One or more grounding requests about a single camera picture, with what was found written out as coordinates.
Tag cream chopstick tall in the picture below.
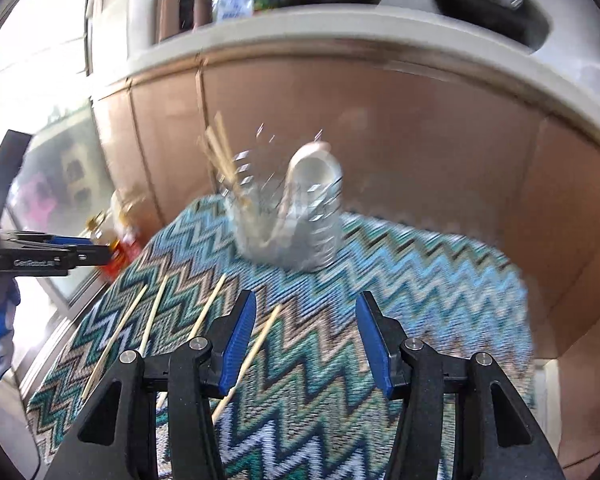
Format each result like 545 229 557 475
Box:
156 273 227 411

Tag cream white ceramic spoon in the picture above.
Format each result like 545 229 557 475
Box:
260 141 341 247

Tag cream chopstick short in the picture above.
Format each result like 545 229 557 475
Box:
211 304 283 424

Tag cream chopstick curved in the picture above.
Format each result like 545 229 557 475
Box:
138 276 168 358

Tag zigzag knitted mat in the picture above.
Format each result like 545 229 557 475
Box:
27 196 533 479

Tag amber cooking oil bottle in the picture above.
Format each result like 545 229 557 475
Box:
86 191 143 283

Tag copper lower cabinets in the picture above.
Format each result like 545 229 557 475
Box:
90 37 600 470

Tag blue white salt bag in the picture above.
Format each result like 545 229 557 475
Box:
215 0 253 23

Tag black wok with lid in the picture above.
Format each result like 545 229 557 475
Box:
434 0 552 51

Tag wire utensil holder clear cup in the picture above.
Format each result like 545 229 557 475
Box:
218 127 342 272

